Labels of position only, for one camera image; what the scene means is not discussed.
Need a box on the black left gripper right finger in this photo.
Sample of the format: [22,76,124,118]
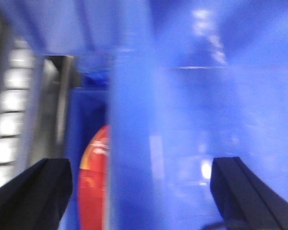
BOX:
[210,157,288,230]

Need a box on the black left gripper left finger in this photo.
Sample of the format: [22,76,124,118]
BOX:
[0,159,73,230]

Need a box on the large blue plastic bin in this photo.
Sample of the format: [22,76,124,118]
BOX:
[0,0,288,230]

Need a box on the orange red package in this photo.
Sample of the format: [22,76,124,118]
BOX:
[78,125,109,230]

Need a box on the left white roller track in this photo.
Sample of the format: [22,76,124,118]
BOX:
[0,39,69,187]

